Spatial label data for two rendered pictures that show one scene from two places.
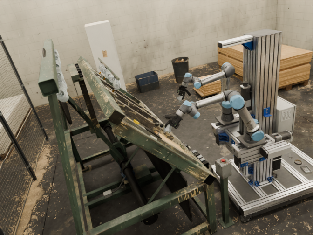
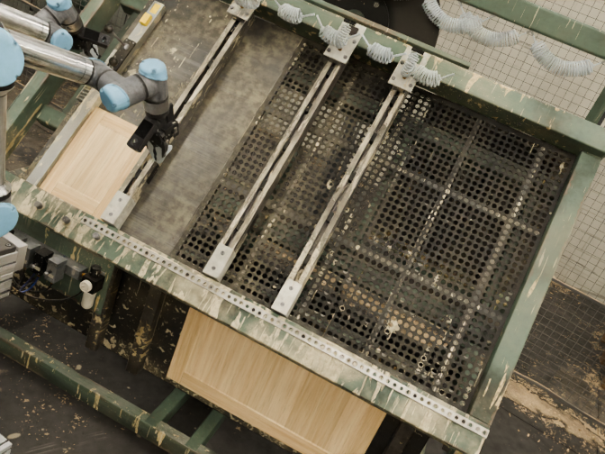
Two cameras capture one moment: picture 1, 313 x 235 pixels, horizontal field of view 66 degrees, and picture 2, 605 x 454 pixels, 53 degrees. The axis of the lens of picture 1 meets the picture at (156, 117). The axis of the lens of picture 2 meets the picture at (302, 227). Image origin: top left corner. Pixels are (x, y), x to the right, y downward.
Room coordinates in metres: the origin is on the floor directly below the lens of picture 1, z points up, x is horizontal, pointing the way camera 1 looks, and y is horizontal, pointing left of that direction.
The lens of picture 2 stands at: (3.93, -1.66, 2.05)
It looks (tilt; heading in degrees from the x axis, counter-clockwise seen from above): 23 degrees down; 118
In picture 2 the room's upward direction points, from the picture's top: 22 degrees clockwise
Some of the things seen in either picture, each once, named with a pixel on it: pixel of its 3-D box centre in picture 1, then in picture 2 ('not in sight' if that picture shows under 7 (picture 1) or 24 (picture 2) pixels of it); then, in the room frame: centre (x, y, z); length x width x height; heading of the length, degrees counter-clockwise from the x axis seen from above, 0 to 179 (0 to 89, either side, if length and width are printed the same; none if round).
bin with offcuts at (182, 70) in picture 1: (181, 70); not in sight; (6.76, -0.97, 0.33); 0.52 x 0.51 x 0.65; 9
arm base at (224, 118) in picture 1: (227, 114); not in sight; (2.49, -0.85, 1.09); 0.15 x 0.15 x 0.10
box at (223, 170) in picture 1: (223, 168); not in sight; (1.88, -0.58, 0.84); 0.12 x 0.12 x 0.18; 17
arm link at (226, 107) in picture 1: (227, 106); not in sight; (2.50, -0.85, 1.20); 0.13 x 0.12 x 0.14; 176
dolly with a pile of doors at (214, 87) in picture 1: (206, 86); not in sight; (5.51, -1.37, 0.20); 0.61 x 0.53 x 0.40; 9
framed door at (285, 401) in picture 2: not in sight; (277, 376); (3.09, 0.20, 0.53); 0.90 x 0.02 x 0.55; 17
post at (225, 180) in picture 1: (224, 199); not in sight; (1.88, -0.58, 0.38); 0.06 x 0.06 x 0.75; 17
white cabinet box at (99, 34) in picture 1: (107, 64); not in sight; (6.25, 0.98, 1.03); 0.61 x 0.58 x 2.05; 9
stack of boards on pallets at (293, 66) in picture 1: (256, 61); not in sight; (6.07, -2.90, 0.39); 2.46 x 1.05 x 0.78; 9
